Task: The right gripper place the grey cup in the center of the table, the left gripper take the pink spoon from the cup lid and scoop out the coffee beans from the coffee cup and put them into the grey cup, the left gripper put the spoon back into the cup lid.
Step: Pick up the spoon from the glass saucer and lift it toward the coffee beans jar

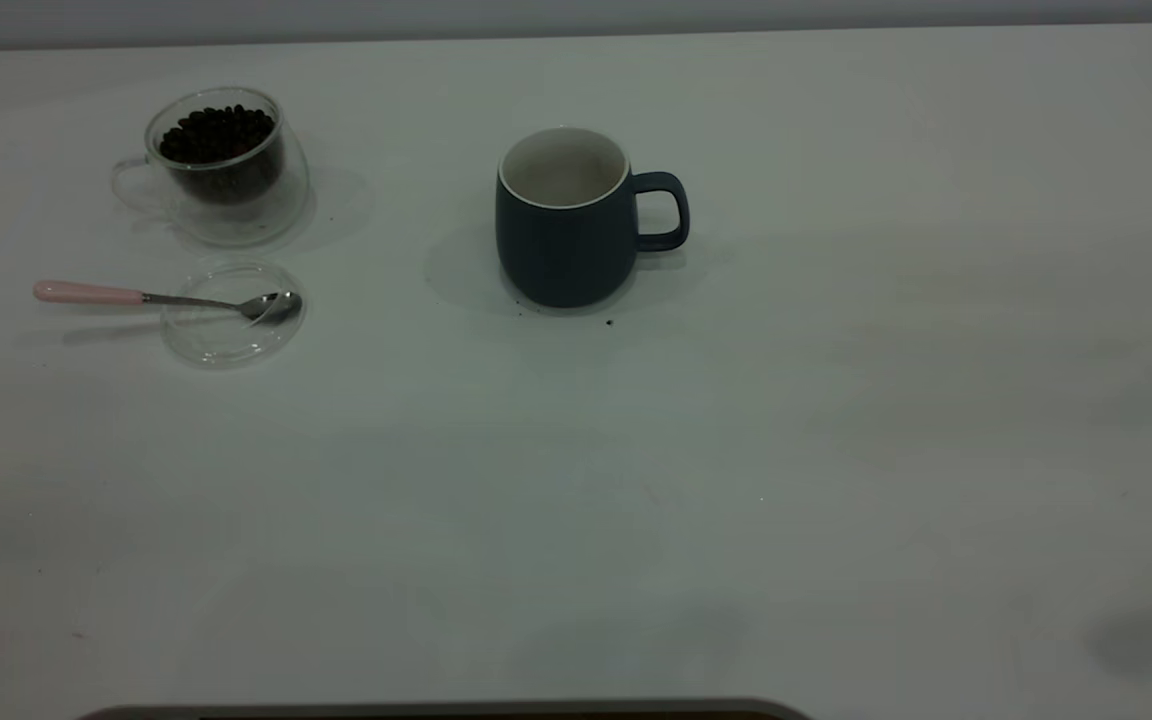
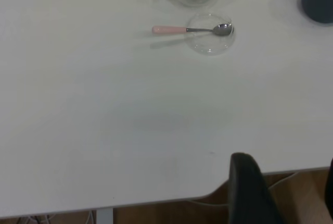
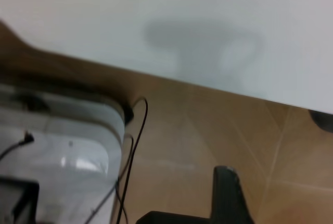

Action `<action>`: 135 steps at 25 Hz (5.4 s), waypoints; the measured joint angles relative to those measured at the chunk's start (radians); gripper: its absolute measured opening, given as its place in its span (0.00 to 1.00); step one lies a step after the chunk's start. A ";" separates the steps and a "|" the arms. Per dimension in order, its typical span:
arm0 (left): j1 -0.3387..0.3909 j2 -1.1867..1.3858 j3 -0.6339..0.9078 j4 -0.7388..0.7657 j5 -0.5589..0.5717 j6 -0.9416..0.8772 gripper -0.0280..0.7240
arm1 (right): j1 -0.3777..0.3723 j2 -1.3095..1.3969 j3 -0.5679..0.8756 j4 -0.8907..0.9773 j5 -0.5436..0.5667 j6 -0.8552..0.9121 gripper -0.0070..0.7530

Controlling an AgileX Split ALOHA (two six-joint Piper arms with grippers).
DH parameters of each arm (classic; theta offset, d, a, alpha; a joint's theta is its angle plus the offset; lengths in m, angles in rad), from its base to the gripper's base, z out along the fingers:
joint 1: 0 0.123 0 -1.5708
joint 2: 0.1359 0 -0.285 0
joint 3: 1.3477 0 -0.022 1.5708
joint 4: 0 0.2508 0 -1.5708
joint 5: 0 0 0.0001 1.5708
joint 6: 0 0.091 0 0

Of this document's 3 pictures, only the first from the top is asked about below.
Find dark grey ceramic mug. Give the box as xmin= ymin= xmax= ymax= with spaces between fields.
xmin=494 ymin=126 xmax=691 ymax=309

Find pink-handled metal spoon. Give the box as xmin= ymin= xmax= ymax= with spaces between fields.
xmin=33 ymin=280 xmax=303 ymax=325

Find clear round glass lid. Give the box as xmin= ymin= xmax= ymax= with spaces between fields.
xmin=160 ymin=260 xmax=308 ymax=369

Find dark coffee beans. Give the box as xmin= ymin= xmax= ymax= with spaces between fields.
xmin=158 ymin=104 xmax=285 ymax=206

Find clear double-wall glass cup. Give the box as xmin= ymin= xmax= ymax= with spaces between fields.
xmin=111 ymin=86 xmax=312 ymax=249

